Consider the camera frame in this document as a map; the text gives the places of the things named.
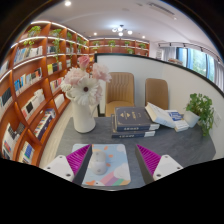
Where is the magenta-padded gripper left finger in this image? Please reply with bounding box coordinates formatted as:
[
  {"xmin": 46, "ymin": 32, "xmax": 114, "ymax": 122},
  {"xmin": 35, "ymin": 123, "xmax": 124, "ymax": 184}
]
[{"xmin": 43, "ymin": 143, "xmax": 93, "ymax": 187}]

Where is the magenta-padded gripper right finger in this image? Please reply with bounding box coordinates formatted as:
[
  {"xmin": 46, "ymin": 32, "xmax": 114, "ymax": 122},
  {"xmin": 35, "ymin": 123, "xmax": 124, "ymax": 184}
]
[{"xmin": 134, "ymin": 143, "xmax": 184, "ymax": 184}]

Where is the light blue printed mouse pad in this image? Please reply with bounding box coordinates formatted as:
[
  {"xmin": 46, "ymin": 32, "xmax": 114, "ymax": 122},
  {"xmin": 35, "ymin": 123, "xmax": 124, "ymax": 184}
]
[{"xmin": 71, "ymin": 143, "xmax": 132, "ymax": 187}]

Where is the white cover book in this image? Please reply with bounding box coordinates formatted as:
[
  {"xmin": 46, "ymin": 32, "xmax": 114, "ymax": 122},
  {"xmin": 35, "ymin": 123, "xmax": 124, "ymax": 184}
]
[{"xmin": 144, "ymin": 101, "xmax": 177, "ymax": 129}]

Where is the white jug vase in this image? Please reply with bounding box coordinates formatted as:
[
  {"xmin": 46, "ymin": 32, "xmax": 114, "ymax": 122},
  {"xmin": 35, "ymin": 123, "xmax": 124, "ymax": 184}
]
[{"xmin": 65, "ymin": 91, "xmax": 101, "ymax": 134}]

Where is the green plant in white pot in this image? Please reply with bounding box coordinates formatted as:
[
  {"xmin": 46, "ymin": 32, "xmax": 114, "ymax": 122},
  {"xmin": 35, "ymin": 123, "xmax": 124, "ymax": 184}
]
[{"xmin": 183, "ymin": 92, "xmax": 215, "ymax": 137}]

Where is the tan upholstered chair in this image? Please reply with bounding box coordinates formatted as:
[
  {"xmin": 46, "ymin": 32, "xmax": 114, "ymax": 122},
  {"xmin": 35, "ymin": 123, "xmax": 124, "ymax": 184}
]
[
  {"xmin": 104, "ymin": 71, "xmax": 136, "ymax": 118},
  {"xmin": 144, "ymin": 77, "xmax": 170, "ymax": 111}
]

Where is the pink and white flower bouquet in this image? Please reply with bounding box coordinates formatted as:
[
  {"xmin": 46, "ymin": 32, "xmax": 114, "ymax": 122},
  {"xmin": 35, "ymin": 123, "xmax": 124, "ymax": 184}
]
[{"xmin": 59, "ymin": 54, "xmax": 113, "ymax": 108}]

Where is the orange wooden bookshelf unit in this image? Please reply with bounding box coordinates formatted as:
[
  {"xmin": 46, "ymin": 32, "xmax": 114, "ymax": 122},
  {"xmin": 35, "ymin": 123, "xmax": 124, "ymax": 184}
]
[{"xmin": 0, "ymin": 20, "xmax": 151, "ymax": 166}]

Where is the grey curtain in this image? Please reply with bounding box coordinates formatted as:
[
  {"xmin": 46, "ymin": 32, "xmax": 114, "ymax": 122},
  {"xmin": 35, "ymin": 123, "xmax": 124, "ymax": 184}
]
[
  {"xmin": 160, "ymin": 46, "xmax": 178, "ymax": 63},
  {"xmin": 213, "ymin": 59, "xmax": 224, "ymax": 92}
]

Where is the glass window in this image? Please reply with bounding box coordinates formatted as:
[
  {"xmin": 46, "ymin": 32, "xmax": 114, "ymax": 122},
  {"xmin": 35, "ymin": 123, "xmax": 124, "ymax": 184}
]
[{"xmin": 175, "ymin": 46, "xmax": 216, "ymax": 83}]

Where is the ceiling chandelier lamp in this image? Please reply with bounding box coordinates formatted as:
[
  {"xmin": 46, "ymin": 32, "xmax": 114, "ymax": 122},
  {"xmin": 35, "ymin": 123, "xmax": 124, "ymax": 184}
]
[{"xmin": 111, "ymin": 23, "xmax": 134, "ymax": 38}]

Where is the ceiling air vent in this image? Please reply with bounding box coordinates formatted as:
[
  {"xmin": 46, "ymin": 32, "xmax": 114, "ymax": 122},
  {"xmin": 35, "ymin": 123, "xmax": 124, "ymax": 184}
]
[{"xmin": 146, "ymin": 1, "xmax": 176, "ymax": 16}]

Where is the black ceiling track light rail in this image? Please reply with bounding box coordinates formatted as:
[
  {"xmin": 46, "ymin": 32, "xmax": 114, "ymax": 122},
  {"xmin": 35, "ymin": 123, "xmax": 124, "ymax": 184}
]
[{"xmin": 157, "ymin": 41, "xmax": 221, "ymax": 63}]

